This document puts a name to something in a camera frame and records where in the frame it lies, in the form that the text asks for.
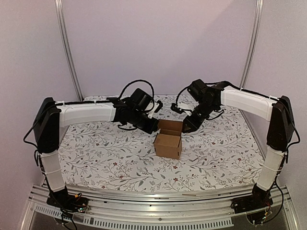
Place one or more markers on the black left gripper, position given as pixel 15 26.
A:
pixel 152 127

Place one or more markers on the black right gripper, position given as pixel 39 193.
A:
pixel 194 117

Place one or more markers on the brown cardboard box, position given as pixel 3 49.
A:
pixel 168 142

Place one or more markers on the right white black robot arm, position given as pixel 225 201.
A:
pixel 277 111

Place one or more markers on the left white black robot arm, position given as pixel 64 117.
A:
pixel 53 118

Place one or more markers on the floral patterned table mat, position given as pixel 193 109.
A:
pixel 221 154

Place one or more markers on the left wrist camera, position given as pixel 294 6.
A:
pixel 153 107

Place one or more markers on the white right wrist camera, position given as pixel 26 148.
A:
pixel 182 108

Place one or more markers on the aluminium front rail frame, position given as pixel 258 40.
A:
pixel 197 210

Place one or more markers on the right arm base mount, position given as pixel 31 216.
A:
pixel 258 199

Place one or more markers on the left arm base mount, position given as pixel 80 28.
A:
pixel 67 202

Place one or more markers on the right aluminium corner post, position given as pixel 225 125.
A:
pixel 253 42

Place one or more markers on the aluminium corner post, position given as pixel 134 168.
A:
pixel 67 48
pixel 253 42

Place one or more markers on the left aluminium corner post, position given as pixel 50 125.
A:
pixel 67 48

